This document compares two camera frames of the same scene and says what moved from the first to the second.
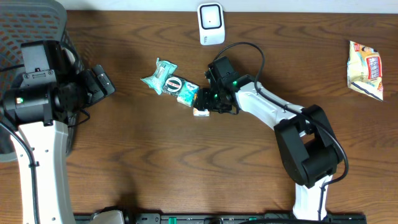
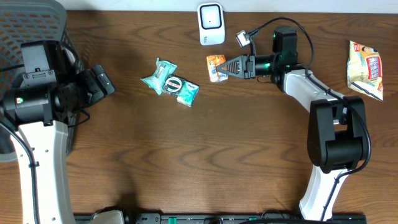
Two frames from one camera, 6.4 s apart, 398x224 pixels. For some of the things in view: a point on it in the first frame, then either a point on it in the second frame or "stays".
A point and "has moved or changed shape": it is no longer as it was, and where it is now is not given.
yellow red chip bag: x=364 y=70 stays
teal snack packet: x=163 y=70 stays
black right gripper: x=201 y=101 -> x=245 y=62
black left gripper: x=101 y=82 stays
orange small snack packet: x=197 y=112 has moved or changed shape
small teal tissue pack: x=186 y=94 stays
